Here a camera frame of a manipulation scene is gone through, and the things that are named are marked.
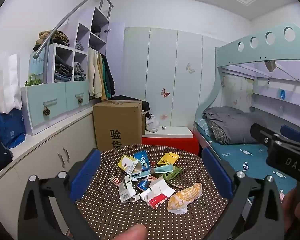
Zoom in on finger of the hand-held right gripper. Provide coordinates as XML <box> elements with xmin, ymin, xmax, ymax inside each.
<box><xmin>250</xmin><ymin>123</ymin><xmax>282</xmax><ymax>147</ymax></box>
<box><xmin>280</xmin><ymin>125</ymin><xmax>300</xmax><ymax>150</ymax></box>

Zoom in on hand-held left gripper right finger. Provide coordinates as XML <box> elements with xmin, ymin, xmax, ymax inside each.
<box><xmin>201</xmin><ymin>147</ymin><xmax>285</xmax><ymax>240</ymax></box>

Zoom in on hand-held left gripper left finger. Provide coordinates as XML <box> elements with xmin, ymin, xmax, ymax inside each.
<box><xmin>17</xmin><ymin>148</ymin><xmax>103</xmax><ymax>240</ymax></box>

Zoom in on orange white snack bag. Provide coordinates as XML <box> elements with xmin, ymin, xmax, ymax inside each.
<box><xmin>167</xmin><ymin>182</ymin><xmax>203</xmax><ymax>214</ymax></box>

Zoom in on yellow and white carton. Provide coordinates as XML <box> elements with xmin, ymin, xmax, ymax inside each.
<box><xmin>117</xmin><ymin>155</ymin><xmax>142</xmax><ymax>177</ymax></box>

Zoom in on green vegetable scraps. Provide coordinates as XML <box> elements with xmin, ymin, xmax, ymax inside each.
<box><xmin>162</xmin><ymin>166</ymin><xmax>182</xmax><ymax>183</ymax></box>

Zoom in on white barcode carton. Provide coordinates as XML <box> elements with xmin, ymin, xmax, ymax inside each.
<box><xmin>119</xmin><ymin>175</ymin><xmax>140</xmax><ymax>203</ymax></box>

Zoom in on yellow paper packet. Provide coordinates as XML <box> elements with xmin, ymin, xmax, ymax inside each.
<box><xmin>156</xmin><ymin>152</ymin><xmax>180</xmax><ymax>167</ymax></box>

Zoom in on pale blue wrapper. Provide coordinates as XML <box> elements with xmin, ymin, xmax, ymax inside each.
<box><xmin>134</xmin><ymin>170</ymin><xmax>152</xmax><ymax>179</ymax></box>

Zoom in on blue snack packet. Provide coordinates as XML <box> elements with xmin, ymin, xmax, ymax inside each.
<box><xmin>134</xmin><ymin>150</ymin><xmax>150</xmax><ymax>172</ymax></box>

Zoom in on small blue packet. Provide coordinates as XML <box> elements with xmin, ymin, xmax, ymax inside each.
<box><xmin>137</xmin><ymin>176</ymin><xmax>157</xmax><ymax>192</ymax></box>

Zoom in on white red medicine box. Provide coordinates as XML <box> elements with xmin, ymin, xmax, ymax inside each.
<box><xmin>139</xmin><ymin>176</ymin><xmax>175</xmax><ymax>209</ymax></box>

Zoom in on person's right hand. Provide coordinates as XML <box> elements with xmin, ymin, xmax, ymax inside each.
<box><xmin>281</xmin><ymin>186</ymin><xmax>300</xmax><ymax>233</ymax></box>

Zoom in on person's left hand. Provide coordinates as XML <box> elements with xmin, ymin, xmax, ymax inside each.
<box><xmin>109</xmin><ymin>224</ymin><xmax>147</xmax><ymax>240</ymax></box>

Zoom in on grey duvet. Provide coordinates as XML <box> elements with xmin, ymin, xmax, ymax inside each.
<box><xmin>202</xmin><ymin>106</ymin><xmax>266</xmax><ymax>145</ymax></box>

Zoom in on teal bed mattress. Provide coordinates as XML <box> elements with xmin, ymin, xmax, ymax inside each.
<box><xmin>196</xmin><ymin>127</ymin><xmax>300</xmax><ymax>202</ymax></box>

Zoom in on low white cabinet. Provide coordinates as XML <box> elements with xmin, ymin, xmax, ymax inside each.
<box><xmin>0</xmin><ymin>97</ymin><xmax>102</xmax><ymax>233</ymax></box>

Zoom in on light blue striped pillow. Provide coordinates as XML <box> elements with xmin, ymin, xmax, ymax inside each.
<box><xmin>197</xmin><ymin>118</ymin><xmax>212</xmax><ymax>137</ymax></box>

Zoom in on brown polka-dot tablecloth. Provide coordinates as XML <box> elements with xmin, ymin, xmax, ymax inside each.
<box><xmin>75</xmin><ymin>144</ymin><xmax>230</xmax><ymax>240</ymax></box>

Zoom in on red cloth covered bench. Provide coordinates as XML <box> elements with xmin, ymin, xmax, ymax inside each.
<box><xmin>141</xmin><ymin>135</ymin><xmax>199</xmax><ymax>156</ymax></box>

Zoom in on large cardboard box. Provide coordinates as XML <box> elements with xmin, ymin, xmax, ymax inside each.
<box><xmin>93</xmin><ymin>101</ymin><xmax>143</xmax><ymax>151</ymax></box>

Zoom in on white board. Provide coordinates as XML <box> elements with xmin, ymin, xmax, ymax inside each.
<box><xmin>144</xmin><ymin>126</ymin><xmax>194</xmax><ymax>139</ymax></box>

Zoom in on turquoise drawer cabinet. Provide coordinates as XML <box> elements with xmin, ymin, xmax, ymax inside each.
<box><xmin>20</xmin><ymin>79</ymin><xmax>90</xmax><ymax>136</ymax></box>

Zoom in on white plastic bag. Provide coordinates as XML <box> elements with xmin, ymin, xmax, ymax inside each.
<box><xmin>145</xmin><ymin>114</ymin><xmax>159</xmax><ymax>133</ymax></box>

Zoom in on black bag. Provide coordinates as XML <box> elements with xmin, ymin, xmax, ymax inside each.
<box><xmin>112</xmin><ymin>95</ymin><xmax>150</xmax><ymax>113</ymax></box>

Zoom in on dark navy cloth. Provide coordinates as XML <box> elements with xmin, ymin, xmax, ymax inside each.
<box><xmin>0</xmin><ymin>139</ymin><xmax>13</xmax><ymax>175</ymax></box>

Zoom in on blue shopping bag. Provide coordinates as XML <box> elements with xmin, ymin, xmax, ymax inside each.
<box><xmin>0</xmin><ymin>106</ymin><xmax>26</xmax><ymax>149</ymax></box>

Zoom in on green hanging garment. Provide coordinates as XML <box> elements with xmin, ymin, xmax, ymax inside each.
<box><xmin>101</xmin><ymin>55</ymin><xmax>110</xmax><ymax>98</ymax></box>

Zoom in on cream hanging jacket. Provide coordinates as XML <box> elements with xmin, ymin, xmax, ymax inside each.
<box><xmin>87</xmin><ymin>47</ymin><xmax>107</xmax><ymax>100</ymax></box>

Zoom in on black hanging jacket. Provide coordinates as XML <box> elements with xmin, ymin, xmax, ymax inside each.
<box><xmin>104</xmin><ymin>54</ymin><xmax>116</xmax><ymax>97</ymax></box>

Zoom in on grey folded clothes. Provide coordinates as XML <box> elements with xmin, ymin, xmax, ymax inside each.
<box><xmin>74</xmin><ymin>62</ymin><xmax>87</xmax><ymax>81</ymax></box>

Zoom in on dark folded clothes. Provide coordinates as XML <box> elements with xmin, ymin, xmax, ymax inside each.
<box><xmin>54</xmin><ymin>54</ymin><xmax>73</xmax><ymax>82</ymax></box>

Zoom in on green plant ornament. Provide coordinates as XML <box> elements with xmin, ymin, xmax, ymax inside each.
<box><xmin>25</xmin><ymin>74</ymin><xmax>42</xmax><ymax>87</ymax></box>

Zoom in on white paper bag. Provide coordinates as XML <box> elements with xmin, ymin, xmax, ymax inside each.
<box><xmin>0</xmin><ymin>52</ymin><xmax>23</xmax><ymax>113</ymax></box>

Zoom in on white wardrobe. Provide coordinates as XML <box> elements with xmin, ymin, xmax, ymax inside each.
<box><xmin>124</xmin><ymin>26</ymin><xmax>228</xmax><ymax>133</ymax></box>

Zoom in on olive camouflage clothes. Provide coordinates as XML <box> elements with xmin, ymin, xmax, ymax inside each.
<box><xmin>33</xmin><ymin>30</ymin><xmax>70</xmax><ymax>52</ymax></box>

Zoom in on lilac stair shelf cabinet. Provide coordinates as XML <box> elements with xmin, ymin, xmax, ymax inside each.
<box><xmin>27</xmin><ymin>6</ymin><xmax>125</xmax><ymax>98</ymax></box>

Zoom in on grey metal handrail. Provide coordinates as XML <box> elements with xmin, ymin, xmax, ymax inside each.
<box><xmin>34</xmin><ymin>0</ymin><xmax>114</xmax><ymax>83</ymax></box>

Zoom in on white wall shelf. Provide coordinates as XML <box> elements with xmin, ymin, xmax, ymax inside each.
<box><xmin>252</xmin><ymin>85</ymin><xmax>300</xmax><ymax>128</ymax></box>

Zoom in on turquoise bunk bed frame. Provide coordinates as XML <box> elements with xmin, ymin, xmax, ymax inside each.
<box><xmin>193</xmin><ymin>22</ymin><xmax>300</xmax><ymax>205</ymax></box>

